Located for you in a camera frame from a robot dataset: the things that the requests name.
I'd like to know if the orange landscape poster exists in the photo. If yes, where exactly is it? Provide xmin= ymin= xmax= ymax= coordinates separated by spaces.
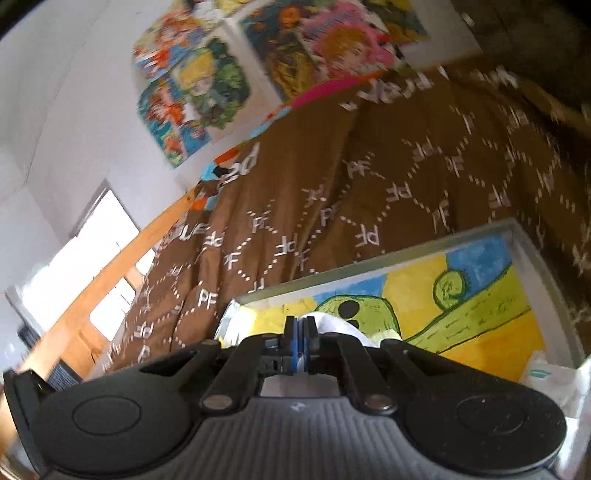
xmin=360 ymin=0 xmax=429 ymax=52

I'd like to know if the wooden bed rail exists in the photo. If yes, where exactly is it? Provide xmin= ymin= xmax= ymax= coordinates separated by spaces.
xmin=18 ymin=188 xmax=219 ymax=381

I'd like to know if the brown printed blanket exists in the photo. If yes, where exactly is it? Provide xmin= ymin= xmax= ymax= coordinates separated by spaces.
xmin=92 ymin=60 xmax=591 ymax=381

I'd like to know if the grey box with cartoon drawing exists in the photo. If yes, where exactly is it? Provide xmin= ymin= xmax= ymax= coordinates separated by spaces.
xmin=216 ymin=217 xmax=591 ymax=480

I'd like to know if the flying girl poster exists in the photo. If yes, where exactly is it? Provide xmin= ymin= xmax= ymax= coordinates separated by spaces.
xmin=133 ymin=0 xmax=223 ymax=80

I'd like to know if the blue orange-haired girl poster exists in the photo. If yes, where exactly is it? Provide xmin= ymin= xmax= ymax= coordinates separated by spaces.
xmin=137 ymin=76 xmax=214 ymax=170

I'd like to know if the blond boy green poster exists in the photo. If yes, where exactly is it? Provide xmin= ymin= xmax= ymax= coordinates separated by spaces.
xmin=174 ymin=38 xmax=253 ymax=140

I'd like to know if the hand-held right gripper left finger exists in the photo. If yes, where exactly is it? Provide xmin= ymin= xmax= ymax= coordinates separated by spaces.
xmin=134 ymin=316 xmax=301 ymax=415

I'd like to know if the dark blue seaweed poster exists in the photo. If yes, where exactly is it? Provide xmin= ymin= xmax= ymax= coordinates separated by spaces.
xmin=233 ymin=4 xmax=325 ymax=106

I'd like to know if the window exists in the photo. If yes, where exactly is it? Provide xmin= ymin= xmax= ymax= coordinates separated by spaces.
xmin=7 ymin=184 xmax=155 ymax=354

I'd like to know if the pink-haired cartoon poster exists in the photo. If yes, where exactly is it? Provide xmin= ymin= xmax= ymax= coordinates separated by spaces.
xmin=299 ymin=13 xmax=403 ymax=86

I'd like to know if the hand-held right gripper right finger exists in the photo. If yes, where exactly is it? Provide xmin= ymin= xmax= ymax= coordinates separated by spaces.
xmin=300 ymin=318 xmax=446 ymax=415

